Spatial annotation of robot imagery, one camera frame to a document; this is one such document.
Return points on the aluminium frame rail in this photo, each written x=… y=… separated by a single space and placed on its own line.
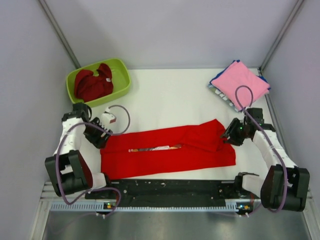
x=48 y=193

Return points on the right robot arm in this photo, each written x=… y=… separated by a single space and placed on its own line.
x=286 y=185

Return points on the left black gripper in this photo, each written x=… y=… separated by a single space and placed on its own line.
x=98 y=141

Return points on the pink folded t-shirt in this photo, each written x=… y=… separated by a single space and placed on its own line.
x=240 y=85

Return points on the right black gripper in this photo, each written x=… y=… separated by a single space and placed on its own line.
x=230 y=132

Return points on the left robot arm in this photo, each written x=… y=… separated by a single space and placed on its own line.
x=68 y=170

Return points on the patterned folded t-shirt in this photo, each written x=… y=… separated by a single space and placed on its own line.
x=219 y=93

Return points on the dark red t-shirt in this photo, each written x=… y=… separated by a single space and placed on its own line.
x=89 y=87

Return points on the bright red t-shirt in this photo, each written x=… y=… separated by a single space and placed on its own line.
x=167 y=150

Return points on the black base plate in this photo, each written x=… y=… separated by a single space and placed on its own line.
x=174 y=193

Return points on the grey slotted cable duct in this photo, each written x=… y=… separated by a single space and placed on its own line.
x=98 y=206

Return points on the green plastic basin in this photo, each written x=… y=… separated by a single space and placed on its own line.
x=120 y=78

